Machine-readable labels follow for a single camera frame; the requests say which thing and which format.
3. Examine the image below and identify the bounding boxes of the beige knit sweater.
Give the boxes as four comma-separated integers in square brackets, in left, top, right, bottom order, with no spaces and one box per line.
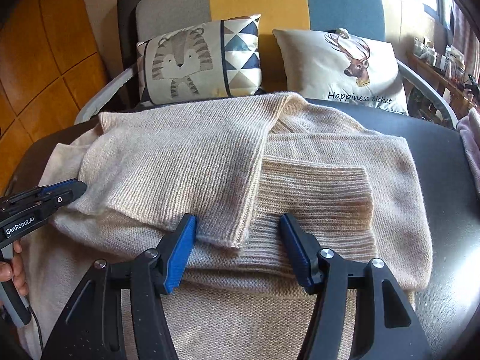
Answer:
[20,93,433,359]

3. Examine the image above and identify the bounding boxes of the person left hand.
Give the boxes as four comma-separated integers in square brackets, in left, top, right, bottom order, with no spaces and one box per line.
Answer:
[0,240,29,296]

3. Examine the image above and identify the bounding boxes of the orange wooden cabinet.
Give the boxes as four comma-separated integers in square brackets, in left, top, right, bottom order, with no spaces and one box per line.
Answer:
[1,0,108,189]

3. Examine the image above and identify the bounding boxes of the mauve knit garment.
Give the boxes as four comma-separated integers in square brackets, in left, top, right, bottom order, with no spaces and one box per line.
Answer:
[456,108,480,195]

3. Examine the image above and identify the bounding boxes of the wooden side table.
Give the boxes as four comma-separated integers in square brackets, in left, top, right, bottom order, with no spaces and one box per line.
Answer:
[406,37,479,119]

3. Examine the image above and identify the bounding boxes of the tiger print cushion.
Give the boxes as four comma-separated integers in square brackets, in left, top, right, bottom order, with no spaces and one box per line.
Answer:
[137,14,262,105]

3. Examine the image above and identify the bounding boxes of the deer print cushion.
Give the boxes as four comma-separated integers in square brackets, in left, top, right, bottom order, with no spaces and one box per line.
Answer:
[272,29,408,115]

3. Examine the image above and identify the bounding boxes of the grey yellow blue sofa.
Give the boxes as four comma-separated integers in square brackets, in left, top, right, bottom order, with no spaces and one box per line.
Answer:
[74,0,459,130]

